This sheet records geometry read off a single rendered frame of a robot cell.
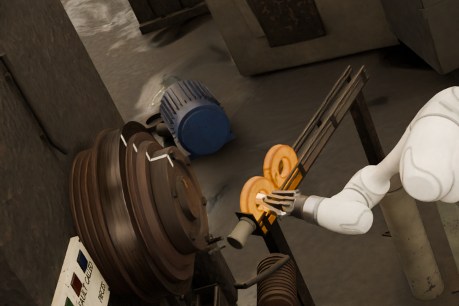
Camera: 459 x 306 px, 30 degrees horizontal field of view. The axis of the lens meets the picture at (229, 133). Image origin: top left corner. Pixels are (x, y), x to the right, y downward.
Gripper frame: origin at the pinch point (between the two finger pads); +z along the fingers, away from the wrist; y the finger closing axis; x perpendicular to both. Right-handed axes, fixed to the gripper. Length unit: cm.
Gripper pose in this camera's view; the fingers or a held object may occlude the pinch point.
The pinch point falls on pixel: (257, 197)
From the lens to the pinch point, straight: 283.3
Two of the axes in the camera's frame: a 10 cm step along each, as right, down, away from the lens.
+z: -7.8, -1.2, 6.2
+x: -3.0, -7.9, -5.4
